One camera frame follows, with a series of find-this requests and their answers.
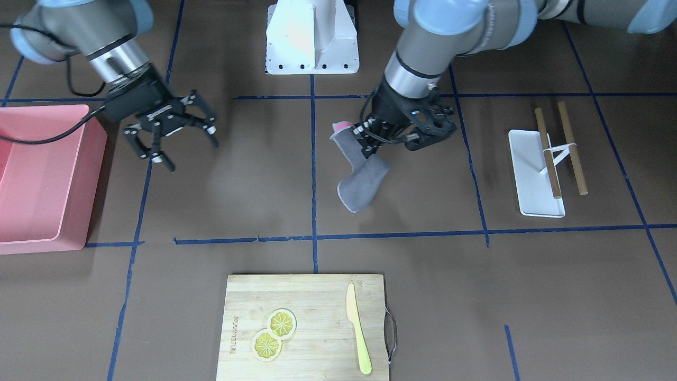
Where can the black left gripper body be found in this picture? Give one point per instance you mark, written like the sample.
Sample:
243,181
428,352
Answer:
390,107

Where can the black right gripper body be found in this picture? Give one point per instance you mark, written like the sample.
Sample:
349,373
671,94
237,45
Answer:
149,90

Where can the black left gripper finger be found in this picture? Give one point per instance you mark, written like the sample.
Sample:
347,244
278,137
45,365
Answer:
363,131
370,147

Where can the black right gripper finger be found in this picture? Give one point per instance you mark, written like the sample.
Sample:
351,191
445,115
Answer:
206,122
154,153

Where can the grey wiping cloth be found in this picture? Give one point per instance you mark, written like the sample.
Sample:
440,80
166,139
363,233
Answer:
358,189

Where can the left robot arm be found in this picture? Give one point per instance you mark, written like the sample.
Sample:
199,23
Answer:
436,32

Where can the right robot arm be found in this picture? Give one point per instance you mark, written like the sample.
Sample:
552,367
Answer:
105,32

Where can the pink plastic bin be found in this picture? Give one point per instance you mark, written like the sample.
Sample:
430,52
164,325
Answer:
48,191

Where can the white rack tray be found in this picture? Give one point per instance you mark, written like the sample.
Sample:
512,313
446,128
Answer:
533,184

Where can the wooden rack rod lower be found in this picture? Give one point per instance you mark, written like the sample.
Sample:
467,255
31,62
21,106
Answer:
550,166

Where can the wooden rack rod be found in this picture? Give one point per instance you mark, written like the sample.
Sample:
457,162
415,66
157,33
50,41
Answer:
573,149
550,166

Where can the yellow plastic knife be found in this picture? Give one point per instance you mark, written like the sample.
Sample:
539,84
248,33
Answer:
353,316

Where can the wooden rack rod upper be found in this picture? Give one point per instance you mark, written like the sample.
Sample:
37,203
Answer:
573,149

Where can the lemon slice far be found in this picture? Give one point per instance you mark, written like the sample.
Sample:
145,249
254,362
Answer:
282,324

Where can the lemon slice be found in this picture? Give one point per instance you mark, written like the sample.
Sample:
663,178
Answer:
265,346
282,324

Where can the wooden cutting board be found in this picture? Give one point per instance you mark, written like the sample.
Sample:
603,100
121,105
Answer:
323,346

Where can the lemon slice near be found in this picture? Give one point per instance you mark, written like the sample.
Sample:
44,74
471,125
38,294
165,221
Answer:
265,346

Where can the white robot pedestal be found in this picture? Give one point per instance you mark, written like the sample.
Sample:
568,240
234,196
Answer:
312,38

